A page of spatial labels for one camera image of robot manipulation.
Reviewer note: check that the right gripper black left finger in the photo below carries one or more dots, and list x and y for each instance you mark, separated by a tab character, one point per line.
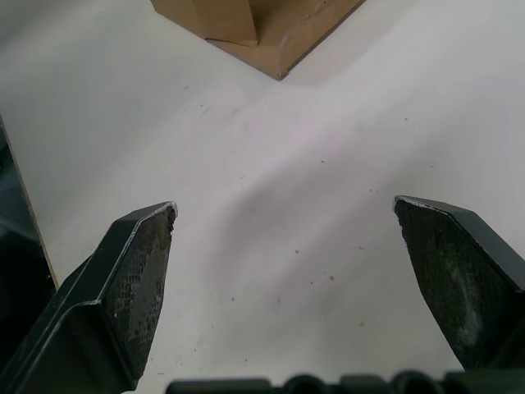
82	320

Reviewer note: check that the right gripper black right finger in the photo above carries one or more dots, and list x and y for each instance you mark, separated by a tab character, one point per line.
463	287

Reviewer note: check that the small brown cardboard box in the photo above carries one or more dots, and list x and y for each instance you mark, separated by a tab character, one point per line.
270	33

